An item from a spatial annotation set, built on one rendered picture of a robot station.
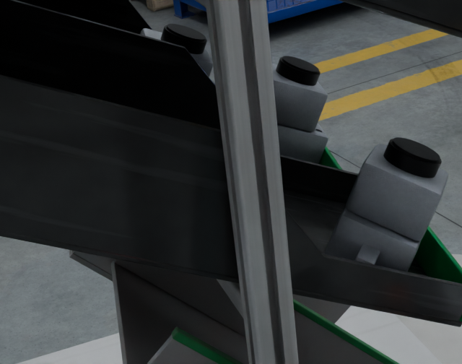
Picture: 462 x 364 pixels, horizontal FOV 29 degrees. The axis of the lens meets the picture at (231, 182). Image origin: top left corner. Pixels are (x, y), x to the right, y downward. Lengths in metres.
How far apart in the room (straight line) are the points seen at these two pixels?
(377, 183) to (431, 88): 3.51
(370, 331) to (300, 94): 0.48
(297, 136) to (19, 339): 2.09
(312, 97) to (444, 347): 0.47
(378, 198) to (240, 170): 0.12
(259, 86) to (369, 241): 0.14
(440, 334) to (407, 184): 0.58
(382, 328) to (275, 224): 0.66
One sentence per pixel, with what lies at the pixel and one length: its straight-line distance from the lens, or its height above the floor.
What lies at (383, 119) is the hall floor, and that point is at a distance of 3.70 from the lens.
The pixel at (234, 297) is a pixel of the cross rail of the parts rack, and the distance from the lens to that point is 0.46.
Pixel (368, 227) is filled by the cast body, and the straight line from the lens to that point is 0.48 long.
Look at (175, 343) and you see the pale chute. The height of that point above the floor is 1.21.
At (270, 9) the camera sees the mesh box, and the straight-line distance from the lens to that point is 4.67.
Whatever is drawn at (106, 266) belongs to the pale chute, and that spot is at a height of 1.17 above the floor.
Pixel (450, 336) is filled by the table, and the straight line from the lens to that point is 1.04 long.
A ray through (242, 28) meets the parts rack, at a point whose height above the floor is 1.38.
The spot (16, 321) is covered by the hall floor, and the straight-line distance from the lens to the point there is 2.74.
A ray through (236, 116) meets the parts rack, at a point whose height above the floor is 1.34.
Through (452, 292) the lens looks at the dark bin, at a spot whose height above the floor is 1.21.
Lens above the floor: 1.48
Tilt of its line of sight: 27 degrees down
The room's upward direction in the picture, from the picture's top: 7 degrees counter-clockwise
